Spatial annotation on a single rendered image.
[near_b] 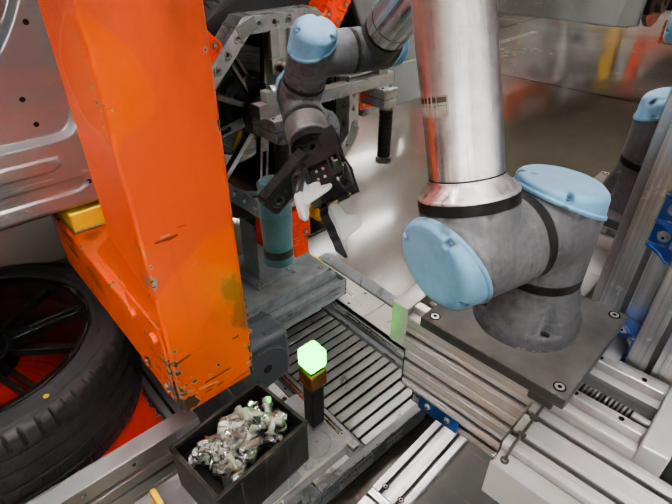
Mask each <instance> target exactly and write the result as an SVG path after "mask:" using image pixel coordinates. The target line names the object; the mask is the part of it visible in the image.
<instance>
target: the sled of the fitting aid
mask: <svg viewBox="0 0 672 504"><path fill-rule="evenodd" d="M346 282H347V279H346V278H345V277H344V276H342V275H341V274H339V273H338V272H336V271H335V270H333V269H332V268H331V278H329V279H327V280H325V281H324V282H322V283H320V284H318V285H316V286H314V287H312V288H311V289H309V290H307V291H305V292H303V293H301V294H299V295H298V296H296V297H294V298H292V299H290V300H288V301H286V302H285V303H283V304H281V305H279V306H277V307H275V308H273V309H272V310H270V311H268V312H267V313H270V314H271V316H272V317H273V318H274V319H275V320H276V321H278V322H280V323H281V324H282V325H283V326H284V328H285V329H286V328H288V327H289V326H291V325H293V324H295V323H296V322H298V321H300V320H302V319H303V318H305V317H307V316H309V315H310V314H312V313H314V312H315V311H317V310H319V309H321V308H322V307H324V306H326V305H328V304H329V303H331V302H333V301H335V300H336V299H338V298H340V297H342V296H343V295H345V294H346Z"/></svg>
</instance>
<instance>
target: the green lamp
mask: <svg viewBox="0 0 672 504"><path fill-rule="evenodd" d="M298 363H299V364H300V365H301V366H302V367H303V368H304V369H305V370H306V371H307V372H308V373H310V374H313V373H315V372H316V371H318V370H319V369H321V368H322V367H324V366H325V365H326V350H325V349H324V348H323V347H322V346H320V345H319V344H318V343H317V342H316V341H314V340H312V341H310V342H309V343H307V344H305V345H304V346H302V347H301V348H299V349H298Z"/></svg>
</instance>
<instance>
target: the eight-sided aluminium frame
mask: <svg viewBox="0 0 672 504"><path fill-rule="evenodd" d="M307 14H314V15H315V16H317V17H319V16H323V17H324V14H323V13H321V12H320V11H319V9H318V8H317V7H314V6H308V5H303V4H301V5H294V4H293V6H286V7H278V8H270V9H263V10H255V11H247V12H237V13H232V14H228V16H227V17H226V19H225V21H224V22H222V23H221V27H220V29H219V30H218V32H217V34H216V35H215V38H216V39H217V40H218V41H219V42H221V43H222V44H223V48H222V49H221V51H220V53H219V54H218V56H217V58H216V59H215V61H214V62H213V64H212V70H213V77H214V85H215V90H216V89H217V87H218V86H219V84H220V82H221V81H222V79H223V77H224V76H225V74H226V73H227V71H228V69H229V68H230V66H231V64H232V63H233V61H234V59H235V58H236V56H237V55H238V53H239V51H240V50H241V48H242V46H243V45H244V43H245V42H246V40H247V38H248V37H249V35H251V34H257V33H263V32H269V30H272V29H278V30H282V29H288V27H291V26H293V23H294V22H295V20H296V19H297V18H299V17H301V16H303V15H307ZM235 40H236V41H235ZM225 56H226V57H225ZM215 72H216V73H215ZM355 77H359V76H355ZM355 77H336V82H339V81H343V80H347V79H351V78H355ZM358 106H359V93H356V94H353V95H349V96H345V97H342V98H338V99H336V116H337V118H338V120H339V124H340V134H339V135H340V136H341V140H342V143H341V147H342V150H343V153H344V156H345V155H346V153H347V152H348V150H349V149H350V147H351V145H352V144H354V142H355V139H356V137H357V136H358V129H359V126H358ZM228 187H229V194H230V202H232V203H234V204H236V205H237V206H239V207H241V208H243V209H244V210H246V211H248V212H249V213H251V214H252V215H254V216H255V217H258V218H259V208H258V199H257V198H253V197H251V196H249V195H248V194H246V193H244V192H243V191H241V190H240V189H238V188H236V187H235V186H233V185H231V184H230V183H228Z"/></svg>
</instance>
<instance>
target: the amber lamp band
mask: <svg viewBox="0 0 672 504"><path fill-rule="evenodd" d="M299 380H300V382H301V383H302V384H303V385H304V386H305V387H306V388H307V389H308V390H309V391H310V392H314V391H315V390H317V389H318V388H320V387H321V386H323V385H324V384H326V382H327V371H326V368H325V367H323V370H321V371H320V372H318V373H317V374H315V375H314V376H310V375H309V374H308V373H307V372H306V371H304V370H303V369H302V366H301V367H300V368H299Z"/></svg>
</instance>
